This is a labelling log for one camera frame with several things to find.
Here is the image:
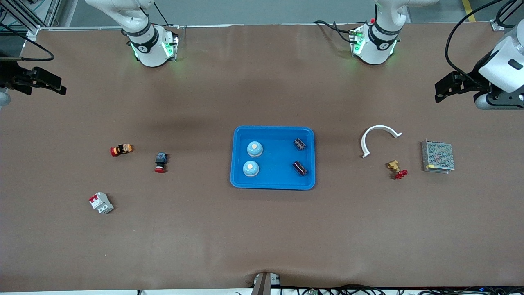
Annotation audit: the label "metal mesh power supply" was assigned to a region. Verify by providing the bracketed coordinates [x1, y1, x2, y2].
[421, 139, 456, 174]

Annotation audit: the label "blue plastic tray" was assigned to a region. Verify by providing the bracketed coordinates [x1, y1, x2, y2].
[230, 125, 316, 191]

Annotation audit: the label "aluminium frame profile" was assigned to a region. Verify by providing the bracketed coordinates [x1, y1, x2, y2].
[0, 0, 62, 37]
[490, 0, 524, 31]

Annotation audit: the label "red orange push button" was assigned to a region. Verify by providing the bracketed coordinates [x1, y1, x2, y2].
[110, 143, 133, 157]

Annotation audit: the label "black cable bundle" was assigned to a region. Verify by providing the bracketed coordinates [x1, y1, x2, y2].
[278, 284, 524, 295]

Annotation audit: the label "black left base cables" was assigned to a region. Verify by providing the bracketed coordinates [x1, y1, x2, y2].
[313, 20, 361, 43]

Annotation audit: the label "brass valve red handle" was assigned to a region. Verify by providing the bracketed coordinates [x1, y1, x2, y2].
[388, 160, 409, 180]

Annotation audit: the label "grey metal table bracket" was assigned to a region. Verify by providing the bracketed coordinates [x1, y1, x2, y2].
[251, 272, 281, 295]

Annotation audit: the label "white curved plastic piece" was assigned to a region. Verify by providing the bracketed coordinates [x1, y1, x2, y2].
[361, 125, 403, 159]

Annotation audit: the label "black right base cable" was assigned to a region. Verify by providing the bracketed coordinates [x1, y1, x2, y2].
[154, 0, 176, 27]

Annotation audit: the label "white red circuit breaker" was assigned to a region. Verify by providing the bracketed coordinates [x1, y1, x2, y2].
[89, 192, 114, 214]

